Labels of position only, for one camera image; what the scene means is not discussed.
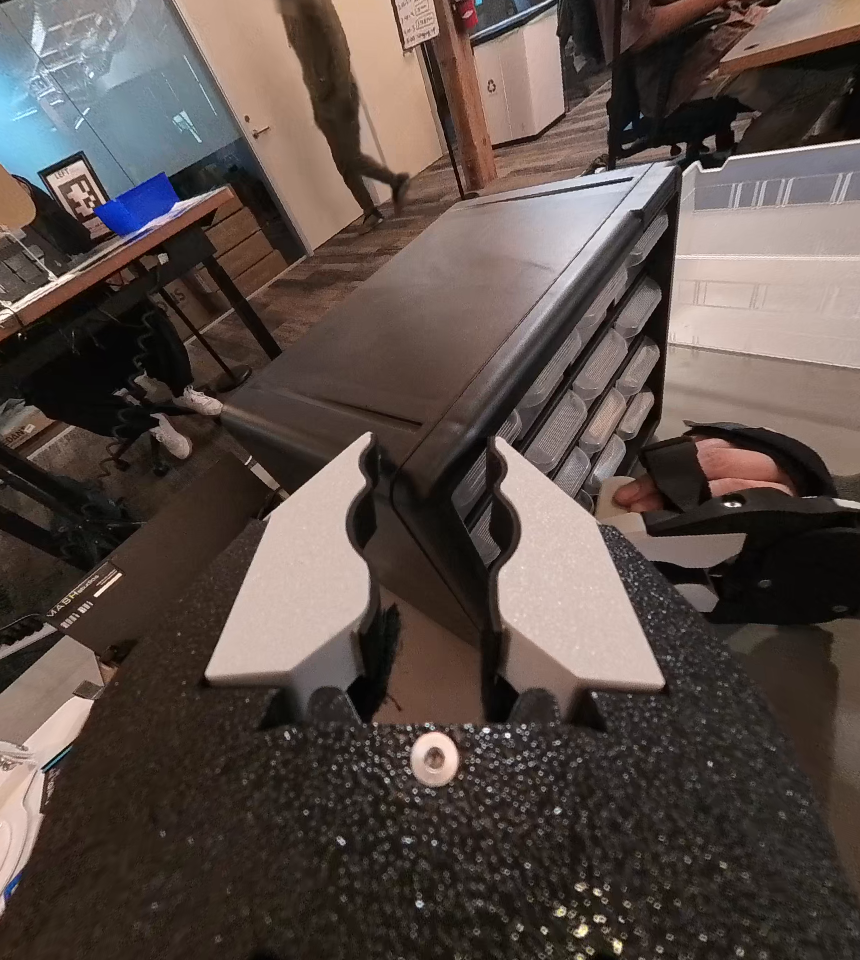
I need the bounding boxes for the brown wooden desk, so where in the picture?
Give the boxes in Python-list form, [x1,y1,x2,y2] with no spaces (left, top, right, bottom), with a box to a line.
[0,186,284,556]

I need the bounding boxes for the dark brown labelled box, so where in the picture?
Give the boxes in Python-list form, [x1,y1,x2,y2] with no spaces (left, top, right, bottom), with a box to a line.
[43,450,288,661]

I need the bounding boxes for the wood-edged work table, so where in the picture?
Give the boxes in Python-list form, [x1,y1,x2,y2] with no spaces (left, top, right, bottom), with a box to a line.
[718,0,860,76]

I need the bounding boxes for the white sign on stand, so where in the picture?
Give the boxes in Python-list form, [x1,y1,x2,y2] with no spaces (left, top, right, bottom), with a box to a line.
[394,0,468,202]

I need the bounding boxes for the large clear plastic bin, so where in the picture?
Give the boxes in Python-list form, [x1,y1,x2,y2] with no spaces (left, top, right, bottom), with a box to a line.
[666,133,860,376]

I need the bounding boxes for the person's right hand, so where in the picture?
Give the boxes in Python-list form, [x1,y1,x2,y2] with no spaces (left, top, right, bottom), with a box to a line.
[616,439,803,514]

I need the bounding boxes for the cardboard box white label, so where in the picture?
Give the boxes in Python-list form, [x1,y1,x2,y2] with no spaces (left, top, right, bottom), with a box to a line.
[0,416,67,453]

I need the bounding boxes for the dark jacket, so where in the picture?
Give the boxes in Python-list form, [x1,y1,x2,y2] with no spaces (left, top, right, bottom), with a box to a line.
[556,0,612,72]

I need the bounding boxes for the framed printed tag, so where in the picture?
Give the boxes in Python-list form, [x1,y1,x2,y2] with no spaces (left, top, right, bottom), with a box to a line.
[38,150,110,241]

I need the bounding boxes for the wooden support post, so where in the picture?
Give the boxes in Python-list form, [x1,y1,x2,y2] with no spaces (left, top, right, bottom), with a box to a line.
[430,0,497,190]

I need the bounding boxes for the black office chair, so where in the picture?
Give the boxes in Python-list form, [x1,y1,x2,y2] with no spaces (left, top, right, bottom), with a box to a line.
[608,45,757,171]

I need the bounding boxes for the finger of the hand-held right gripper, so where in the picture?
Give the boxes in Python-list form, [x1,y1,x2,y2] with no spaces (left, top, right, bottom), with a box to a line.
[646,532,748,573]

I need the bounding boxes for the white door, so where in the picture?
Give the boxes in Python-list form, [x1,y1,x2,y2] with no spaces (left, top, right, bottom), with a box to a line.
[340,0,449,207]
[175,0,341,252]

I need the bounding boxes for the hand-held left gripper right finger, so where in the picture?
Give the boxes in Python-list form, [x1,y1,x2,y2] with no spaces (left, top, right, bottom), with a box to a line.
[486,437,665,720]

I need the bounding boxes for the white recycling cabinet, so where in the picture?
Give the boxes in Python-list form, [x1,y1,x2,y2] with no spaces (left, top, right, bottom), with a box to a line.
[471,7,567,147]

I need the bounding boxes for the blue plastic bin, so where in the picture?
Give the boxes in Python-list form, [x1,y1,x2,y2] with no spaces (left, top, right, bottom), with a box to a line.
[94,172,179,235]

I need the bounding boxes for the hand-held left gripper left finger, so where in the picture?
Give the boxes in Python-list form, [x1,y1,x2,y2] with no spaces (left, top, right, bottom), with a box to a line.
[205,432,401,717]

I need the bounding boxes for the black drawer cabinet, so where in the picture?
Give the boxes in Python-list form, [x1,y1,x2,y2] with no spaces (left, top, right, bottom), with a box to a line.
[221,159,682,650]

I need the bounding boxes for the printed cardboard box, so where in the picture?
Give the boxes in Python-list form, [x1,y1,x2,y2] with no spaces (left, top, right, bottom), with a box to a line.
[148,266,232,339]

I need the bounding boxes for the rows of clear cabinet drawers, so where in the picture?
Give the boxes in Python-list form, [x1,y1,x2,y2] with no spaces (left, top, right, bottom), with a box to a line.
[467,213,671,567]

